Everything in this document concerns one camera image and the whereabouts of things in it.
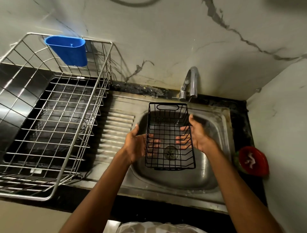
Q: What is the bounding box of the person's left hand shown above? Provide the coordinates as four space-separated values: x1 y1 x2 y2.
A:
122 124 161 165

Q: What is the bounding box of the person's right hand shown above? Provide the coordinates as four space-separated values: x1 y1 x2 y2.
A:
175 114 219 154

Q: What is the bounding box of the black wire basket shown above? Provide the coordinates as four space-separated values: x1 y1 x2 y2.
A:
145 102 196 171

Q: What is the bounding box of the steel wire dish rack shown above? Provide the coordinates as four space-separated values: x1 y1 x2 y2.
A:
0 32 114 202

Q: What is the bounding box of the person's left forearm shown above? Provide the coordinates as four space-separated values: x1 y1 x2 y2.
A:
59 150 132 233

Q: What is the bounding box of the person's right forearm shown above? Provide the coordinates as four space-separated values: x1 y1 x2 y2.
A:
204 143 283 233

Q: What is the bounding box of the person's patterned clothing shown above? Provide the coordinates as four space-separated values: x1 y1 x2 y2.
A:
116 221 208 233

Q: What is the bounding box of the stainless steel sink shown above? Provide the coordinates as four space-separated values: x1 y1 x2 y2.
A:
72 91 235 214

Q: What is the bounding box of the round sink drain strainer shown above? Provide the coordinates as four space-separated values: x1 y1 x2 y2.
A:
163 146 180 160

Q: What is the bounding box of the white scrap in bowl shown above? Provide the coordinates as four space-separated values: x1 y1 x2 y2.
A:
244 152 256 168

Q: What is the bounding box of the chrome sink faucet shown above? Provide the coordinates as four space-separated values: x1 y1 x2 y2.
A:
172 66 200 102

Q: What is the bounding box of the red and green bowl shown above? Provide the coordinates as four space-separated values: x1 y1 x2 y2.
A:
234 146 270 178

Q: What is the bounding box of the dark steel drip tray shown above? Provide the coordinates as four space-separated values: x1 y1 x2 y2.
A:
0 63 108 178

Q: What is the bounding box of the blue plastic cutlery holder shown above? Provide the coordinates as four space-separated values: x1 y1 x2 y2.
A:
44 35 88 68

